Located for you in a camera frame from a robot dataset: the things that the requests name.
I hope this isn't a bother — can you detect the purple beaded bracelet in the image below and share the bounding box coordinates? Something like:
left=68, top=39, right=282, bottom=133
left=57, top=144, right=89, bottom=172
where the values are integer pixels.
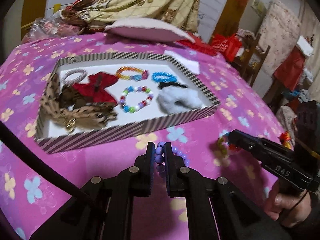
left=154, top=141, right=190, bottom=174

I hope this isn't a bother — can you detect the green blue beaded bracelet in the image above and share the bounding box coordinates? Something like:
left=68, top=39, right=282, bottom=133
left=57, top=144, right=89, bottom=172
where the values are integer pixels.
left=215, top=132, right=242, bottom=159

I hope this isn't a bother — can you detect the striped jewelry tray box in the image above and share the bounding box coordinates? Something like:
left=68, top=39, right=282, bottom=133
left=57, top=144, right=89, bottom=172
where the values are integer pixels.
left=35, top=52, right=220, bottom=153

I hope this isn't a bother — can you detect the person's right hand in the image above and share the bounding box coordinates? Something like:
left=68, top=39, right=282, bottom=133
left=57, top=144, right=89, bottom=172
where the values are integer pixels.
left=264, top=180, right=312, bottom=228

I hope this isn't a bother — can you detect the white fluffy scrunchie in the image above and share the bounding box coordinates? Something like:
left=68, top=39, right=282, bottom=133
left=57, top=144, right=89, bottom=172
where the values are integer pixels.
left=157, top=86, right=203, bottom=114

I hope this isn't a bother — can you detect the leopard print hair bow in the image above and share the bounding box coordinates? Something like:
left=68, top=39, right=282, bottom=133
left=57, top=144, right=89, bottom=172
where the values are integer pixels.
left=40, top=73, right=117, bottom=133

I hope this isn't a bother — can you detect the wooden chair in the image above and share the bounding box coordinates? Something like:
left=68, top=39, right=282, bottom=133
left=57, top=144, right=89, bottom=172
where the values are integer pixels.
left=231, top=33, right=271, bottom=87

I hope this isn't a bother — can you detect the red bow hair clip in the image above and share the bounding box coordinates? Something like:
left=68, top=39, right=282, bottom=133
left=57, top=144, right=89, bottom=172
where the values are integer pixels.
left=72, top=72, right=118, bottom=106

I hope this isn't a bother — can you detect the white paper sheet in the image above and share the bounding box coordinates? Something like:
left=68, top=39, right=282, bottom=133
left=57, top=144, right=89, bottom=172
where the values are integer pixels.
left=164, top=50, right=200, bottom=75

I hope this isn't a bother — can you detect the red plastic bag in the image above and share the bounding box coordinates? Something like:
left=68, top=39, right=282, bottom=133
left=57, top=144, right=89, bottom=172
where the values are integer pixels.
left=209, top=34, right=242, bottom=62

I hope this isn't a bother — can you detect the red cushion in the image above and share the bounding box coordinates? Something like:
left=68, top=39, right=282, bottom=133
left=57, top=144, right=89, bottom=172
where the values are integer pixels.
left=178, top=32, right=217, bottom=56

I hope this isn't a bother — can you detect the dark brown scrunchie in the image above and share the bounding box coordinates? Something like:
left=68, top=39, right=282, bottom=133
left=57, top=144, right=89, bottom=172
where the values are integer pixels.
left=59, top=85, right=87, bottom=109

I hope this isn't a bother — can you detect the white pink pillow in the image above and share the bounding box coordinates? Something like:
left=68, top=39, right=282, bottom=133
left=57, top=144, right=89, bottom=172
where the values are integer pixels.
left=104, top=17, right=195, bottom=43

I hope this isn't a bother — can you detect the beige floral quilt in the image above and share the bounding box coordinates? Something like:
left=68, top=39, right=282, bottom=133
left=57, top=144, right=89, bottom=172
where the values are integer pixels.
left=61, top=0, right=200, bottom=33

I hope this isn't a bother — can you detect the clear plastic bag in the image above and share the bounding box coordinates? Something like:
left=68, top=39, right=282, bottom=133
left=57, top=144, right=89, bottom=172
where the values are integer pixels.
left=21, top=10, right=82, bottom=44

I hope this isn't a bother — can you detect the black cable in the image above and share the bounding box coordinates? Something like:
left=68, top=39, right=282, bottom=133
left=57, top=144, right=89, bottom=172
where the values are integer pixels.
left=0, top=122, right=89, bottom=201

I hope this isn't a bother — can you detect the multicolour round bead bracelet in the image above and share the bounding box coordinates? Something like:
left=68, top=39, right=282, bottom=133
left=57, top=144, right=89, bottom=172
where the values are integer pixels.
left=119, top=85, right=155, bottom=114

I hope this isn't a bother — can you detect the black hair tie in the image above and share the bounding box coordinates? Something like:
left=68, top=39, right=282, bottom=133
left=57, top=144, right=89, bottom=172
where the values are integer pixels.
left=158, top=80, right=188, bottom=90

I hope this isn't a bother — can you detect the orange multicolour beaded bracelet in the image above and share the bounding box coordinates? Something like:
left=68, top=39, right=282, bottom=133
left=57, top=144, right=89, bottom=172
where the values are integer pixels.
left=115, top=65, right=150, bottom=82

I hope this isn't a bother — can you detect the silver sparkly hair tie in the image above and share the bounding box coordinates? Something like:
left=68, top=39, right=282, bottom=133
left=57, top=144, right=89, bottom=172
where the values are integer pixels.
left=61, top=68, right=89, bottom=86

